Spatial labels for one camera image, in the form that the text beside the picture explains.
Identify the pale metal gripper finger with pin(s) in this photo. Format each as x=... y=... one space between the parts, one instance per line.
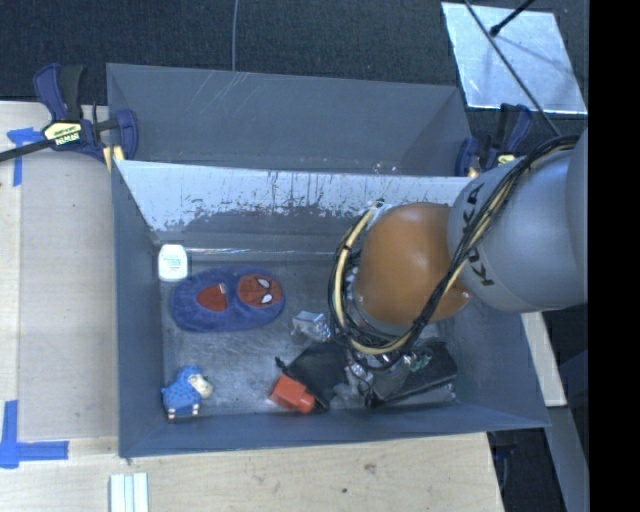
x=358 y=372
x=351 y=391

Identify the black flat pouch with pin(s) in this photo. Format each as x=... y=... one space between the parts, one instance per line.
x=435 y=372

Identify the red plastic block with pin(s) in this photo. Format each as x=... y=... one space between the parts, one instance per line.
x=292 y=394

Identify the crumpled silver clear packet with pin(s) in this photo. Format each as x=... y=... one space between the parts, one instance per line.
x=309 y=325

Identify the blue slipper with red mask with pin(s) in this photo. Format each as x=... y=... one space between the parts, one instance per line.
x=220 y=315

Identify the blue toy sheep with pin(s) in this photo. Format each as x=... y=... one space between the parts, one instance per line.
x=181 y=395

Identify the small white plastic box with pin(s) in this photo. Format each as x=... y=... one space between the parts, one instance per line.
x=173 y=262

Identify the grey metal bin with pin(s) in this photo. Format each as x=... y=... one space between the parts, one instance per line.
x=240 y=125

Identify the pale wood flat board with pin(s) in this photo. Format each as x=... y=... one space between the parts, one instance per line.
x=65 y=300

